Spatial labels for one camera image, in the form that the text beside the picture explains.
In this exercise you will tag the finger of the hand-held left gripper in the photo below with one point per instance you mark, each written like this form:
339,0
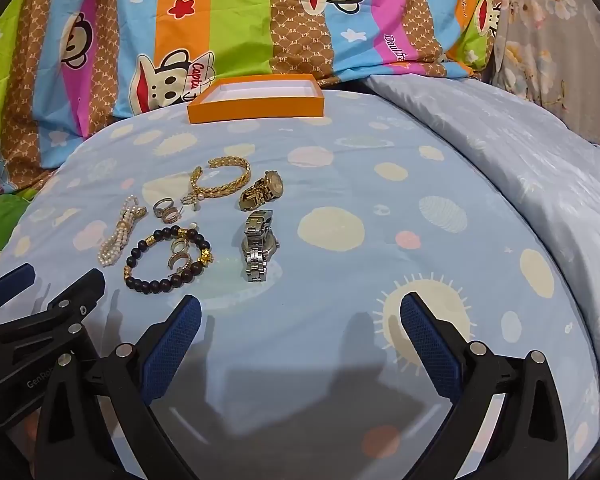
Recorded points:
74,292
9,280

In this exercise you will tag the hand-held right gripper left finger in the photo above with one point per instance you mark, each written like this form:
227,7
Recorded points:
172,340

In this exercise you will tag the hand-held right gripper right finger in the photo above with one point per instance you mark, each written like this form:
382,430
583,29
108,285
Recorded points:
430,340

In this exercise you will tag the silver wristwatch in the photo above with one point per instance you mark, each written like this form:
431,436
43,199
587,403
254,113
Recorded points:
257,260

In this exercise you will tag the gold wristwatch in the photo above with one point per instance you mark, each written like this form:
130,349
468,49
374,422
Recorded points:
272,182

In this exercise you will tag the orange cardboard box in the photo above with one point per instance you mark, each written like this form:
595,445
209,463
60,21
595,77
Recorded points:
255,110

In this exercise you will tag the light blue dotted bedsheet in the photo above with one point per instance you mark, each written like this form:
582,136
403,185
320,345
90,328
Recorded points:
330,210

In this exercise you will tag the light blue grey pillow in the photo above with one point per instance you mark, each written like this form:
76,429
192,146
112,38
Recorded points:
530,160

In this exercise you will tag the colourful striped cartoon blanket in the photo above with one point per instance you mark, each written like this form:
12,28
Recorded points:
240,20

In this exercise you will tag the grey floral cloth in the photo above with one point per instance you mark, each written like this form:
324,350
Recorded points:
555,35

